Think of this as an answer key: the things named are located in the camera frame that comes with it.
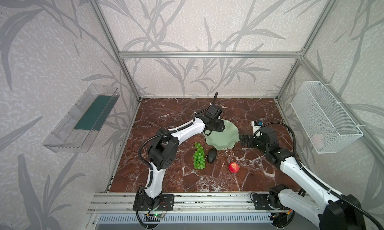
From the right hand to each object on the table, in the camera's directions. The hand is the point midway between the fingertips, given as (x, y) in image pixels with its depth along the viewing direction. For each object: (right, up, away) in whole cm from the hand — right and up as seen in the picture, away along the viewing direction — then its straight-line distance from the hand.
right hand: (246, 130), depth 85 cm
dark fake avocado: (-20, -15, +2) cm, 25 cm away
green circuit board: (-46, -39, -14) cm, 62 cm away
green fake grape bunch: (-27, -15, -1) cm, 31 cm away
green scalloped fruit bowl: (-12, -8, +11) cm, 18 cm away
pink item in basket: (+32, -3, -12) cm, 34 cm away
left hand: (-12, +4, +6) cm, 14 cm away
